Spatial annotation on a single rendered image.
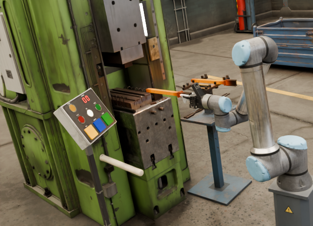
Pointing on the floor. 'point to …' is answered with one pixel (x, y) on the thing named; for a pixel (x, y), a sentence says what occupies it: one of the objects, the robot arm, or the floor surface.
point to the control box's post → (97, 185)
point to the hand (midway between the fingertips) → (182, 93)
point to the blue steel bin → (290, 40)
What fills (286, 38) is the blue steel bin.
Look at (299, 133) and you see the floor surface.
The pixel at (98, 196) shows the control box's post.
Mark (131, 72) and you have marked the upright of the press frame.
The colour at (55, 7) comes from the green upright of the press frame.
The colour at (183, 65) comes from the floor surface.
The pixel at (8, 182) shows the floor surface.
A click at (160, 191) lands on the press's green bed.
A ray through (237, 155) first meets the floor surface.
